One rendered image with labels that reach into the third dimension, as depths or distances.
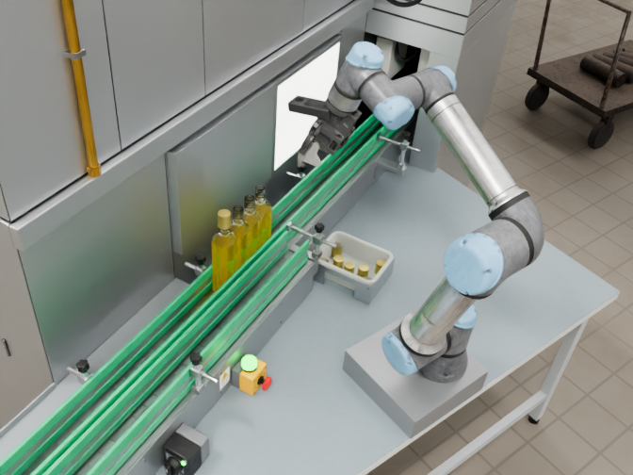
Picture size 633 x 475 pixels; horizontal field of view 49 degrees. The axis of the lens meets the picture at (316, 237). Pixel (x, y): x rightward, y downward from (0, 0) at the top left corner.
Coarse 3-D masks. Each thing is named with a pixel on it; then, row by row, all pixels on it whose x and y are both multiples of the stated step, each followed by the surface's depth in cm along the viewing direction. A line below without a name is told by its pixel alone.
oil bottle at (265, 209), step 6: (258, 204) 197; (264, 204) 198; (258, 210) 197; (264, 210) 197; (270, 210) 201; (264, 216) 198; (270, 216) 202; (264, 222) 200; (270, 222) 204; (264, 228) 201; (270, 228) 205; (264, 234) 203; (270, 234) 207; (264, 240) 205
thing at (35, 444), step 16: (368, 128) 268; (352, 144) 259; (336, 160) 250; (320, 176) 242; (288, 192) 224; (304, 192) 234; (272, 208) 217; (288, 208) 227; (272, 224) 221; (208, 272) 194; (192, 288) 189; (208, 288) 198; (176, 304) 185; (192, 304) 193; (160, 320) 180; (176, 320) 188; (144, 336) 176; (160, 336) 183; (128, 352) 172; (144, 352) 179; (112, 368) 168; (128, 368) 175; (96, 384) 164; (112, 384) 171; (80, 400) 161; (96, 400) 167; (64, 416) 158; (80, 416) 164; (32, 432) 150; (48, 432) 155; (16, 448) 147; (32, 448) 152; (0, 464) 144; (16, 464) 149
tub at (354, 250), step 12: (336, 240) 231; (348, 240) 230; (360, 240) 228; (324, 252) 226; (348, 252) 232; (360, 252) 229; (372, 252) 227; (384, 252) 224; (324, 264) 218; (360, 264) 229; (372, 264) 229; (384, 264) 220; (372, 276) 225
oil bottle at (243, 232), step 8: (232, 224) 190; (248, 224) 191; (240, 232) 189; (248, 232) 192; (240, 240) 190; (248, 240) 194; (240, 248) 192; (248, 248) 196; (240, 256) 194; (248, 256) 198; (240, 264) 196
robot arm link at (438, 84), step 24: (432, 72) 152; (432, 96) 150; (456, 96) 152; (432, 120) 152; (456, 120) 148; (456, 144) 149; (480, 144) 147; (480, 168) 146; (504, 168) 147; (480, 192) 148; (504, 192) 145; (504, 216) 143; (528, 216) 142
